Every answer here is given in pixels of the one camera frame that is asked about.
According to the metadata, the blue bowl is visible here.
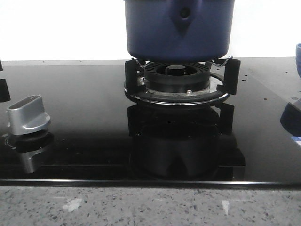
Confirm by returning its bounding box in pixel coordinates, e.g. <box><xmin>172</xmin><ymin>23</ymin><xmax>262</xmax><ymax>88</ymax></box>
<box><xmin>295</xmin><ymin>43</ymin><xmax>301</xmax><ymax>78</ymax></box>

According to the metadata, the wire pot stand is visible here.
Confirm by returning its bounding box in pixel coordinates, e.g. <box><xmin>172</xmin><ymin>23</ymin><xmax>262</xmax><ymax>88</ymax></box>
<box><xmin>131</xmin><ymin>55</ymin><xmax>233</xmax><ymax>68</ymax></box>

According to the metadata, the black glass gas cooktop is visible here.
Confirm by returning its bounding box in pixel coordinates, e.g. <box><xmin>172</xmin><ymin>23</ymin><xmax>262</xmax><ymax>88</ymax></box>
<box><xmin>0</xmin><ymin>57</ymin><xmax>301</xmax><ymax>189</ymax></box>

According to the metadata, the silver stove control knob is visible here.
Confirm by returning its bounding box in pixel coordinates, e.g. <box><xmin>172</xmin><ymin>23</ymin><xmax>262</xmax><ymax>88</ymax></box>
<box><xmin>7</xmin><ymin>95</ymin><xmax>50</xmax><ymax>135</ymax></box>

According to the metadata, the right black pan support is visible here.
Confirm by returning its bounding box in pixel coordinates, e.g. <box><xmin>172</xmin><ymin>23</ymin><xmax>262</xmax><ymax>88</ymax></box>
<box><xmin>124</xmin><ymin>58</ymin><xmax>241</xmax><ymax>107</ymax></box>

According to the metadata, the black pan support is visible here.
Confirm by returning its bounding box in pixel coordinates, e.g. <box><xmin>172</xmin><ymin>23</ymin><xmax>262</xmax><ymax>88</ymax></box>
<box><xmin>0</xmin><ymin>60</ymin><xmax>11</xmax><ymax>103</ymax></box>
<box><xmin>124</xmin><ymin>58</ymin><xmax>241</xmax><ymax>107</ymax></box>

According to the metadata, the blue pot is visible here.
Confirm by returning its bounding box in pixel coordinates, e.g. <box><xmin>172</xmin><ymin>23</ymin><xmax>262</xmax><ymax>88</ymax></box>
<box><xmin>124</xmin><ymin>0</ymin><xmax>235</xmax><ymax>63</ymax></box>

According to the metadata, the right gas burner head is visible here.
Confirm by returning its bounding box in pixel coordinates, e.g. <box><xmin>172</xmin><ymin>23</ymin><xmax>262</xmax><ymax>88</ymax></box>
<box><xmin>143</xmin><ymin>62</ymin><xmax>210</xmax><ymax>96</ymax></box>

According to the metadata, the left black pan support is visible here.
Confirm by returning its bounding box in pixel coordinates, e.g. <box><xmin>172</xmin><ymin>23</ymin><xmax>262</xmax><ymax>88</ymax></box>
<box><xmin>0</xmin><ymin>60</ymin><xmax>11</xmax><ymax>103</ymax></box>

